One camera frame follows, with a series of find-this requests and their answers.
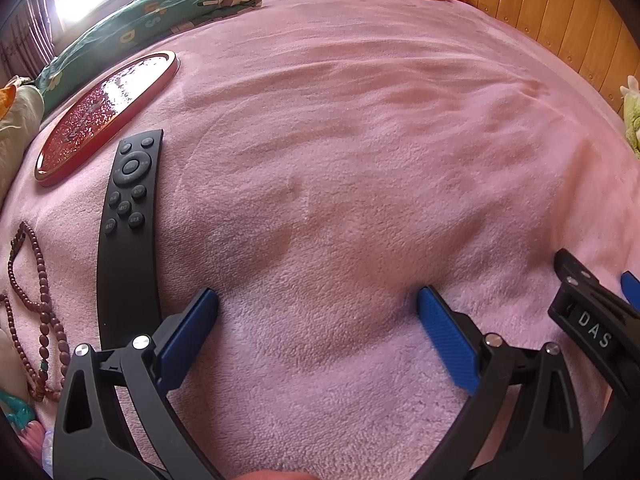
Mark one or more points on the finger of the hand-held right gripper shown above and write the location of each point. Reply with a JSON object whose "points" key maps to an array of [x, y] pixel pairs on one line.
{"points": [[631, 290]]}

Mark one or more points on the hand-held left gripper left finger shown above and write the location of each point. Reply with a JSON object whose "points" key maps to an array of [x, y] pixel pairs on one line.
{"points": [[187, 345]]}

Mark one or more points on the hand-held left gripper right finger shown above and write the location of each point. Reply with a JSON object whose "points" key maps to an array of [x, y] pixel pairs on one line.
{"points": [[447, 342]]}

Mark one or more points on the person's left hand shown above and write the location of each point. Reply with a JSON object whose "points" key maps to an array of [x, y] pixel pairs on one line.
{"points": [[275, 475]]}

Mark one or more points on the black remote control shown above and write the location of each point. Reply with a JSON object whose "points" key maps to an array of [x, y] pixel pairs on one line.
{"points": [[130, 240]]}

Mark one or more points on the green cabbage plush toy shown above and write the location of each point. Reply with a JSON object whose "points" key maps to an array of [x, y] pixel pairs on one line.
{"points": [[632, 120]]}

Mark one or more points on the pale printed cartoon quilt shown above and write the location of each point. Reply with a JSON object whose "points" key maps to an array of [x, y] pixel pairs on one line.
{"points": [[15, 410]]}

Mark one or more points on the red round tin lid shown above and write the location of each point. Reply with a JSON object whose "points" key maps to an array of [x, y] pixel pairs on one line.
{"points": [[100, 115]]}

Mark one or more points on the cream pillow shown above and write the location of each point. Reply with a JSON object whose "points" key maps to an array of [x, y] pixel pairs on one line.
{"points": [[17, 140]]}

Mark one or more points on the wooden bed headboard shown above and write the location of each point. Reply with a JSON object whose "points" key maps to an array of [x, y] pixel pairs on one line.
{"points": [[550, 20]]}

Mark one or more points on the green printed pillow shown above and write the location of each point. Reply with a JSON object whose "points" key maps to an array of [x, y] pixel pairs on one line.
{"points": [[125, 25]]}

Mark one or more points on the purple striped curtain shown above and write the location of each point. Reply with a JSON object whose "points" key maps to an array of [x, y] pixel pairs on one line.
{"points": [[25, 35]]}

